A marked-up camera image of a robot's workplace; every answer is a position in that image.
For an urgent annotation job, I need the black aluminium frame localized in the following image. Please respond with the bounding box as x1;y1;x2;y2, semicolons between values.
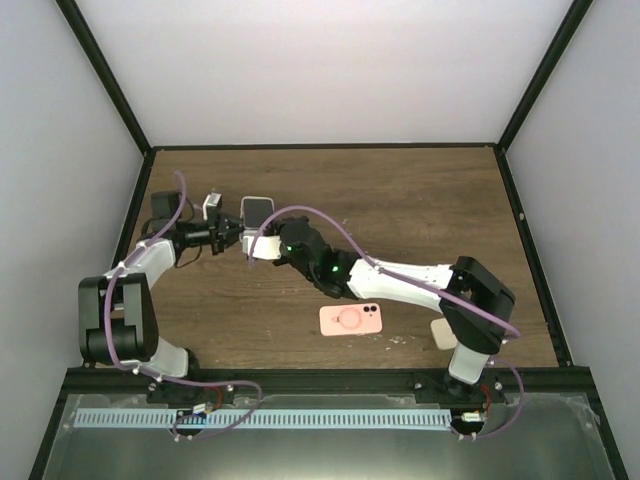
58;1;628;479

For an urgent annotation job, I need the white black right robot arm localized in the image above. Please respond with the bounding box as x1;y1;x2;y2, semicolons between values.
242;216;520;403

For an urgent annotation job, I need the black screen smartphone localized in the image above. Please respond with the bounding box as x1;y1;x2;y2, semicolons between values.
240;196;275;230

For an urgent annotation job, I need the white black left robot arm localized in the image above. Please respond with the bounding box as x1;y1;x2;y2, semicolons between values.
78;191;243;404

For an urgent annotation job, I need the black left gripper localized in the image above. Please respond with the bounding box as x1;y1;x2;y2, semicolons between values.
176;208;253;255

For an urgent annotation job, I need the grey metal plate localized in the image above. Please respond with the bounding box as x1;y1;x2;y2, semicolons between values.
43;394;614;479

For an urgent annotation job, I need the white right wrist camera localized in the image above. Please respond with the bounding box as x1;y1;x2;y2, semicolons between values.
241;232;281;261

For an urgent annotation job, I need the pink phone case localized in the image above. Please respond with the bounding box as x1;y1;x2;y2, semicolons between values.
319;303;383;337

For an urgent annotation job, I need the white phone case with ring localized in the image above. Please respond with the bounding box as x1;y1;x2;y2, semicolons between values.
240;196;275;254

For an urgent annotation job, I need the light blue slotted cable duct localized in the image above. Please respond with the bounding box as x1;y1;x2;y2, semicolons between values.
72;408;452;431

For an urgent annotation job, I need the beige phone case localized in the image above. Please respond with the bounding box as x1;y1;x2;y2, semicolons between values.
430;318;457;351

